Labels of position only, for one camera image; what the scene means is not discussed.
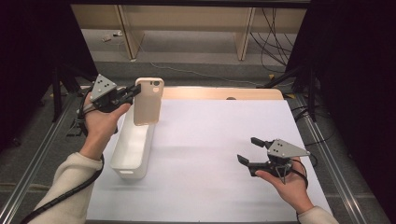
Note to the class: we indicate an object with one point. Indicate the small dark round table knob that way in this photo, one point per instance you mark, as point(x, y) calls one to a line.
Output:
point(231, 98)

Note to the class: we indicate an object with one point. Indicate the black curtain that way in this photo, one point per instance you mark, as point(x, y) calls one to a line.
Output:
point(28, 62)
point(358, 77)

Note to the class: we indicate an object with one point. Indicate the white plastic storage bin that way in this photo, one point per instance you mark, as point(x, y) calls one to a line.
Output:
point(132, 149)

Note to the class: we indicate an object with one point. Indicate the beige phone case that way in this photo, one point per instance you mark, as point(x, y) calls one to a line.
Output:
point(148, 105)

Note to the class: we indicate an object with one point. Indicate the person's left hand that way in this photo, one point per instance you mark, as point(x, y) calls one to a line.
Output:
point(99, 124)

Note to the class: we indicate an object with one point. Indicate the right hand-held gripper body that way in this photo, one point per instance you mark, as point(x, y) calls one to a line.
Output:
point(281, 149)

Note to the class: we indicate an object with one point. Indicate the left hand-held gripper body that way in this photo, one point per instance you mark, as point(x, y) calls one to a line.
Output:
point(102, 88)

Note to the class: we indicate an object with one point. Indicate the yellow tape piece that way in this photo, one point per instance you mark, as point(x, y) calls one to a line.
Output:
point(271, 76)
point(291, 95)

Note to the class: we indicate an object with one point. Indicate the person's right hand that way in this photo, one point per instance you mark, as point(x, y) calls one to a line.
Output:
point(292, 189)

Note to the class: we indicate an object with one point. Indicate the light wooden shelf unit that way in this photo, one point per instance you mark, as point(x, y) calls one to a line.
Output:
point(193, 18)

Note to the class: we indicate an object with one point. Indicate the black tripod stand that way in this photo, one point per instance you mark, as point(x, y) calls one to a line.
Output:
point(311, 93)
point(57, 93)

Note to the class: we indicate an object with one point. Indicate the white table sheet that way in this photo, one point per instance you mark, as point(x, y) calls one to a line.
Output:
point(218, 186)

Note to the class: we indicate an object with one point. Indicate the aluminium floor rail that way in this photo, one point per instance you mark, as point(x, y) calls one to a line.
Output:
point(330, 155)
point(37, 149)

